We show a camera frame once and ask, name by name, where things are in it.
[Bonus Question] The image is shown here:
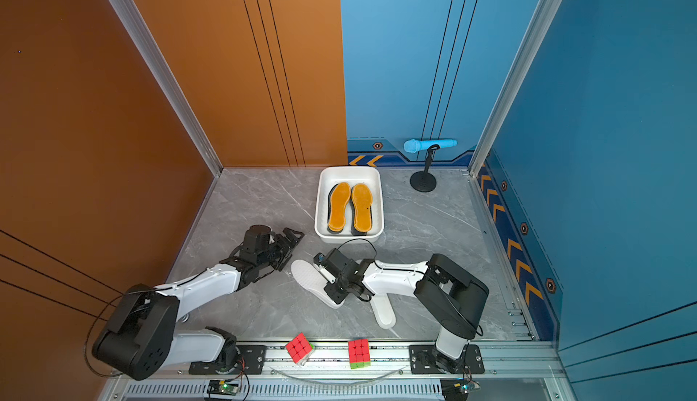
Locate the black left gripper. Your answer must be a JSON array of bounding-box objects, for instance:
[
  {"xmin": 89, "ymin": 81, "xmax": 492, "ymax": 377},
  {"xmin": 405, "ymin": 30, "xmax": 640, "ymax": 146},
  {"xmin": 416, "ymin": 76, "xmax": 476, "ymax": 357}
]
[{"xmin": 258, "ymin": 228, "xmax": 306, "ymax": 272}]

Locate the white insole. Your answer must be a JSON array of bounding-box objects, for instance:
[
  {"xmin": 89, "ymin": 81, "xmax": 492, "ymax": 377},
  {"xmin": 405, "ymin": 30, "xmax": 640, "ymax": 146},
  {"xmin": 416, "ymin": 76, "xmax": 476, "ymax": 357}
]
[
  {"xmin": 292, "ymin": 261, "xmax": 343, "ymax": 310},
  {"xmin": 370, "ymin": 294, "xmax": 397, "ymax": 330}
]

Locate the dark grey insole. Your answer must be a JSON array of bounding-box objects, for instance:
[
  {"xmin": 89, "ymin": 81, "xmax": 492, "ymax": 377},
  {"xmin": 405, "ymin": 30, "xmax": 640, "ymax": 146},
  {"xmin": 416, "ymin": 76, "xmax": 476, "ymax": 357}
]
[
  {"xmin": 351, "ymin": 205, "xmax": 373, "ymax": 236},
  {"xmin": 327, "ymin": 222, "xmax": 345, "ymax": 234}
]

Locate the yellow insole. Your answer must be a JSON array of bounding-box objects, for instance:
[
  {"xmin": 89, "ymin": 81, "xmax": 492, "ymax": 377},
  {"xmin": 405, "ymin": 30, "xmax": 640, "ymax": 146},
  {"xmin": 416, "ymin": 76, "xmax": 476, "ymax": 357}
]
[
  {"xmin": 328, "ymin": 183, "xmax": 351, "ymax": 227},
  {"xmin": 351, "ymin": 183, "xmax": 373, "ymax": 235}
]

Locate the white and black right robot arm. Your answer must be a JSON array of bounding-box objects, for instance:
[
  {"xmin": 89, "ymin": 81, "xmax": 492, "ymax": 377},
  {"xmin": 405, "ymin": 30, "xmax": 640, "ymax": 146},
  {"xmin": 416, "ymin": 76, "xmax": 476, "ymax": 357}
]
[{"xmin": 306, "ymin": 248, "xmax": 489, "ymax": 374}]

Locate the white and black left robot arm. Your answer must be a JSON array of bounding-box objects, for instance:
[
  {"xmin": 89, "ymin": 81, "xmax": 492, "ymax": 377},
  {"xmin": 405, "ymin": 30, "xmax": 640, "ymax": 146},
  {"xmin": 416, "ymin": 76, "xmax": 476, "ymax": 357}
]
[{"xmin": 83, "ymin": 225, "xmax": 305, "ymax": 381}]

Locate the white rectangular storage box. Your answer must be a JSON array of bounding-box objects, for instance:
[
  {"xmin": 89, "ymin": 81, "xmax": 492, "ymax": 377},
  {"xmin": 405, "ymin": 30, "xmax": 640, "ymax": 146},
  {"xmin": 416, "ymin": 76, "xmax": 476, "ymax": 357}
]
[{"xmin": 315, "ymin": 166, "xmax": 385, "ymax": 244}]

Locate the right rubik's cube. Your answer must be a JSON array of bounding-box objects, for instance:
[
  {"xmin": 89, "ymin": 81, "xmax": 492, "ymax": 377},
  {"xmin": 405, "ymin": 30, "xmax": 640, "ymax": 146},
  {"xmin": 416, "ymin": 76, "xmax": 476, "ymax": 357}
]
[{"xmin": 348, "ymin": 339, "xmax": 371, "ymax": 369}]

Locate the rubik's cube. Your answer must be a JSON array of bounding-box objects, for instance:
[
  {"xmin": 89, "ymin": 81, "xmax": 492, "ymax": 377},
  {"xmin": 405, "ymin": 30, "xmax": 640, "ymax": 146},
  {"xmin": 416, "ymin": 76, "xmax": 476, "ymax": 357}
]
[
  {"xmin": 348, "ymin": 339, "xmax": 371, "ymax": 369},
  {"xmin": 285, "ymin": 333, "xmax": 315, "ymax": 366}
]

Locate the left rubik's cube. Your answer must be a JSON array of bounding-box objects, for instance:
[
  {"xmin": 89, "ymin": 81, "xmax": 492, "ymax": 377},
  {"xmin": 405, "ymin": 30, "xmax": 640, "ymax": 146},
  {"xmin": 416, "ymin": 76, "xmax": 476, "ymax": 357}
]
[{"xmin": 285, "ymin": 333, "xmax": 315, "ymax": 366}]

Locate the clear curved strip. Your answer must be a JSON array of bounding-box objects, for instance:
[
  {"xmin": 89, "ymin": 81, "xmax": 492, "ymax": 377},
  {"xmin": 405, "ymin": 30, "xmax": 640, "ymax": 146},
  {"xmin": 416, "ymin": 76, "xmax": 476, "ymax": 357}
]
[{"xmin": 270, "ymin": 367, "xmax": 405, "ymax": 388}]

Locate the black microphone stand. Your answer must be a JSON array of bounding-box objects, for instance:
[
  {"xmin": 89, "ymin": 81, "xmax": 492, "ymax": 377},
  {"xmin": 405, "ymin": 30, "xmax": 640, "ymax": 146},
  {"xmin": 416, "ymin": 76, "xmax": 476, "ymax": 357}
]
[{"xmin": 409, "ymin": 144, "xmax": 440, "ymax": 193}]

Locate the blue microphone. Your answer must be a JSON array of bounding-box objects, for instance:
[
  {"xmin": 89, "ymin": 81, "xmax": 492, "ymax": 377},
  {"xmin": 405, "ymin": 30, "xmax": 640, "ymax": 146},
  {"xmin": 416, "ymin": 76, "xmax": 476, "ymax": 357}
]
[{"xmin": 403, "ymin": 139, "xmax": 457, "ymax": 154}]

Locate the right circuit board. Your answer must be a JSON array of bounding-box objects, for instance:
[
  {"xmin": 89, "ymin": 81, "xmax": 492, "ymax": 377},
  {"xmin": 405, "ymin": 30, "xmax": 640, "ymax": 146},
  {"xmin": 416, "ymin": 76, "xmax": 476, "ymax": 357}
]
[{"xmin": 440, "ymin": 379, "xmax": 481, "ymax": 401}]

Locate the left green circuit board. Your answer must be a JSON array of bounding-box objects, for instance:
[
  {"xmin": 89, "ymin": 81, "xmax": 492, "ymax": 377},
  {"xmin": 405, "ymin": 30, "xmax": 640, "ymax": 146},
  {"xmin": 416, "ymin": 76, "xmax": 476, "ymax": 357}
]
[{"xmin": 206, "ymin": 380, "xmax": 241, "ymax": 400}]

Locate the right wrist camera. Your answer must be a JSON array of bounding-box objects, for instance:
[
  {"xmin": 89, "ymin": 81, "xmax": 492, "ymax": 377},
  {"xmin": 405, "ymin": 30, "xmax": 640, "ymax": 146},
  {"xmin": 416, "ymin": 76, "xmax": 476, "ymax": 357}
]
[{"xmin": 312, "ymin": 252, "xmax": 335, "ymax": 281}]

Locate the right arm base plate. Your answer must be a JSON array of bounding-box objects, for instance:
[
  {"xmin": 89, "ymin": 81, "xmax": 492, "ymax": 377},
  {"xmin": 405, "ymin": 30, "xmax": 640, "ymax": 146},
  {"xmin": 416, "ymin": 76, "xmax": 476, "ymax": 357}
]
[{"xmin": 408, "ymin": 344, "xmax": 486, "ymax": 376}]

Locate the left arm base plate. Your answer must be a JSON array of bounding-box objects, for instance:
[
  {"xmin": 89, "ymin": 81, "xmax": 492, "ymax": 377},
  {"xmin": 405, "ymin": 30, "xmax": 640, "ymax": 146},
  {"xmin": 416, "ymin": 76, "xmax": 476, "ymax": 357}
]
[{"xmin": 188, "ymin": 345, "xmax": 267, "ymax": 377}]

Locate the aluminium front rail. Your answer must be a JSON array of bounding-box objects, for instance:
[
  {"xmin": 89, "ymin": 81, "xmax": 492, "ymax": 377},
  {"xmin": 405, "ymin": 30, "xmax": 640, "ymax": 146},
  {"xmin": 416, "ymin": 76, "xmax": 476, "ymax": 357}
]
[{"xmin": 100, "ymin": 339, "xmax": 575, "ymax": 400}]

